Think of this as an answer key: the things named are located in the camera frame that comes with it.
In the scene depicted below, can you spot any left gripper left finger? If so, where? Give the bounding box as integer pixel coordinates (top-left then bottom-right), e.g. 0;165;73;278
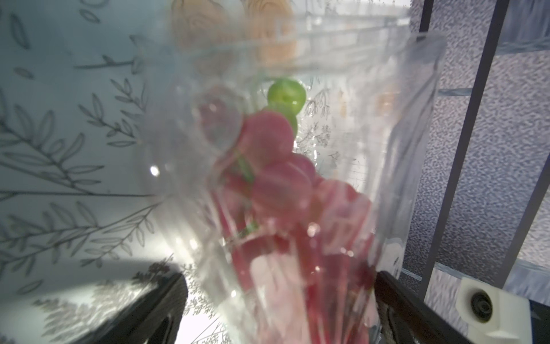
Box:
77;273;188;343

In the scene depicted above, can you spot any green grape bunch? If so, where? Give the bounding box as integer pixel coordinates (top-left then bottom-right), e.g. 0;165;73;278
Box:
267;79;307;135

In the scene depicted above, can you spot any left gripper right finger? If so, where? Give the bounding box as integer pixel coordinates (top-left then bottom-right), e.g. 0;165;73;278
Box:
374;271;470;344

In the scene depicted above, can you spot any clear plastic container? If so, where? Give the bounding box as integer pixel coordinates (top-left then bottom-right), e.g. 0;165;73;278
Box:
137;14;446;343

